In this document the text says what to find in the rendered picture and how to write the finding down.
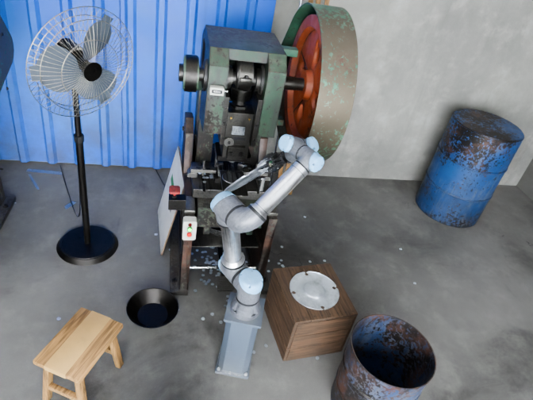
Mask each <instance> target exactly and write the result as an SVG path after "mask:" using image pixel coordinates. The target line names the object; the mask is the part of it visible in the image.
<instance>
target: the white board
mask: <svg viewBox="0 0 533 400"><path fill-rule="evenodd" d="M169 186H180V194H183V192H184V180H183V168H182V158H181V153H180V147H179V146H178V147H177V150H176V153H175V155H174V160H173V163H172V165H171V170H170V173H169V175H168V178H167V183H166V186H165V188H164V192H163V196H162V198H161V201H160V204H159V208H158V219H159V242H160V253H161V255H162V254H163V251H164V249H165V246H166V243H167V239H168V237H169V234H170V231H171V227H172V225H173V222H174V219H175V216H176V213H177V210H169V209H168V197H169Z"/></svg>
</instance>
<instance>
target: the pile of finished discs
mask: <svg viewBox="0 0 533 400"><path fill-rule="evenodd" d="M306 273H308V274H309V275H305V272H300V273H298V274H296V275H295V276H294V277H293V278H292V279H291V281H290V292H291V293H292V291H295V292H296V294H292V295H293V297H294V298H295V299H296V300H297V301H298V302H299V303H300V304H302V305H303V306H305V307H307V308H310V309H313V310H323V309H321V308H320V307H321V306H323V307H324V309H325V310H327V309H330V308H332V307H333V306H334V305H335V304H336V303H337V302H338V300H339V290H338V289H337V288H335V289H332V287H336V285H335V283H334V282H333V281H332V280H331V279H329V277H327V276H325V275H322V274H321V273H318V272H315V271H308V272H306Z"/></svg>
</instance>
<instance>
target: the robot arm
mask: <svg viewBox="0 0 533 400"><path fill-rule="evenodd" d="M278 146H279V148H280V149H281V150H282V152H281V155H280V154H279V153H277V152H275V153H274V154H273V152H272V153H269V154H267V155H266V156H264V158H263V159H262V160H261V161H260V163H259V164H258V166H257V168H258V167H261V166H263V165H264V164H266V167H264V168H261V169H259V171H261V172H262V174H264V173H265V172H270V174H271V173H274V172H276V171H278V170H279V169H281V168H282V167H283V166H284V163H293V162H294V163H293V164H292V165H291V166H290V167H289V168H288V169H287V170H286V171H285V172H284V173H283V174H282V175H281V176H280V177H279V179H278V180H277V181H276V182H275V183H274V184H273V185H272V186H271V187H270V188H269V189H268V190H267V191H266V192H265V193H264V194H263V195H262V196H261V197H260V198H259V199H258V200H257V201H256V202H255V203H252V204H250V205H249V206H248V207H246V206H245V205H244V204H243V203H242V202H241V201H240V200H239V199H238V198H237V197H236V196H235V195H234V194H233V193H232V192H230V191H223V192H220V193H219V194H218V195H216V196H215V197H214V199H213V200H212V201H211V204H210V207H211V209H212V211H213V212H214V213H215V214H216V218H217V224H218V225H219V226H220V228H221V235H222V242H223V249H224V254H223V255H222V256H221V257H220V260H219V262H218V267H219V268H220V271H221V272H222V273H223V274H224V275H225V277H226V278H227V279H228V280H229V282H230V283H231V284H232V285H233V286H234V287H235V288H236V290H237V292H236V296H235V297H234V299H233V300H232V302H231V306H230V310H231V312H232V314H233V316H234V317H236V318H238V319H240V320H242V321H251V320H254V319H256V318H257V317H258V315H259V313H260V303H259V297H260V294H261V290H262V288H263V277H262V275H261V274H260V273H259V272H258V271H257V270H253V268H249V267H248V266H247V265H246V263H245V256H244V254H243V253H242V252H241V242H240V234H241V233H247V232H250V231H252V230H254V229H257V228H258V227H259V226H260V225H262V224H263V223H264V222H265V221H266V220H267V215H268V214H269V213H270V212H271V211H272V210H273V209H274V208H275V207H276V206H277V205H278V204H279V203H280V202H281V201H282V200H283V199H284V198H285V197H286V196H287V195H288V193H289V192H290V191H291V190H292V189H293V188H294V187H295V186H296V185H297V184H298V183H299V182H300V181H301V180H302V179H303V178H304V177H305V176H306V175H307V174H308V173H309V172H310V171H312V172H318V171H319V170H320V169H321V168H322V167H323V166H324V158H323V157H322V156H321V155H320V154H319V153H318V152H317V151H318V149H319V145H318V142H317V140H316V139H315V138H314V137H307V138H306V139H302V138H299V137H295V136H293V135H288V134H285V135H283V136H281V137H280V139H279V142H278Z"/></svg>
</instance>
